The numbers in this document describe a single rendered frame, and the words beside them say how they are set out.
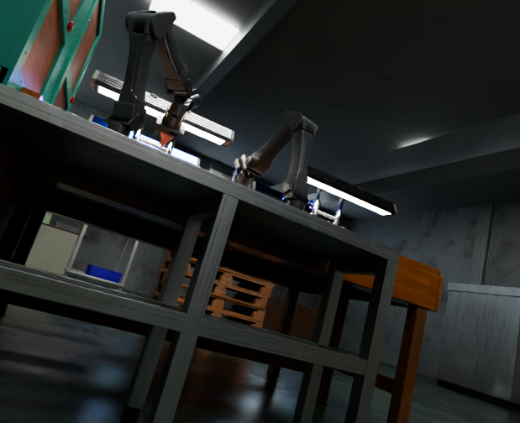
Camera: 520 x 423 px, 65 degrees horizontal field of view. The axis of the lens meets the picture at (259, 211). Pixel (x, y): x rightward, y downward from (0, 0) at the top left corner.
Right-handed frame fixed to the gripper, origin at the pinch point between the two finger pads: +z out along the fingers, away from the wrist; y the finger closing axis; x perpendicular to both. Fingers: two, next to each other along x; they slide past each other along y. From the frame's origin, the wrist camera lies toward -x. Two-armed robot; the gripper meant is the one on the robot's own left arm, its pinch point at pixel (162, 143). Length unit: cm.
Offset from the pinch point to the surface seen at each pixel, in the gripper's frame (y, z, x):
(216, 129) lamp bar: -21.2, -0.1, -28.5
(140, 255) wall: -127, 724, -626
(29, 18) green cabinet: 50, -22, -2
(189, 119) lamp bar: -8.7, 0.0, -27.2
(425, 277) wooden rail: -124, 1, 18
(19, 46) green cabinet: 49, -16, 6
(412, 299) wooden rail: -119, 8, 27
